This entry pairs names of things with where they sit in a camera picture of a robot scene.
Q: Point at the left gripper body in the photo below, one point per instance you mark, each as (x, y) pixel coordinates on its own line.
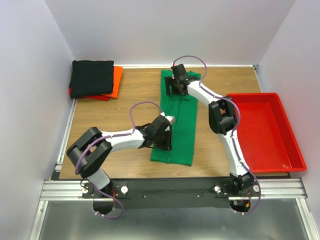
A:
(162, 141)

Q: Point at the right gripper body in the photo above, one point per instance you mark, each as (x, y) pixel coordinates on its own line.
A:
(170, 81)

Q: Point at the green t shirt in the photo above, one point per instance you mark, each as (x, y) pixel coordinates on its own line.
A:
(184, 109)

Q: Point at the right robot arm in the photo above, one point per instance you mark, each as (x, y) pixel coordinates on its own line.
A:
(223, 118)

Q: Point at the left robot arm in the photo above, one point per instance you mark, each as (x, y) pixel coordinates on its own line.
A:
(90, 151)

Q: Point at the folded orange t shirt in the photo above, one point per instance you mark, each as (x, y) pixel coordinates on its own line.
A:
(117, 76)

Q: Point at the folded red t shirt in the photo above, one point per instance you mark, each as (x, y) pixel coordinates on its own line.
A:
(93, 97)

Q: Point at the folded black t shirt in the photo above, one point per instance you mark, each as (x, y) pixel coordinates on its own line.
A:
(91, 78)

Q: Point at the red plastic bin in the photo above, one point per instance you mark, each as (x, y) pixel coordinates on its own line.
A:
(265, 135)

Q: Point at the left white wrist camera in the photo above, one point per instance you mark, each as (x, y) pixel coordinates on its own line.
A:
(171, 119)

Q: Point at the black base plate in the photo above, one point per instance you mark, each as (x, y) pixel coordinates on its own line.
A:
(171, 193)

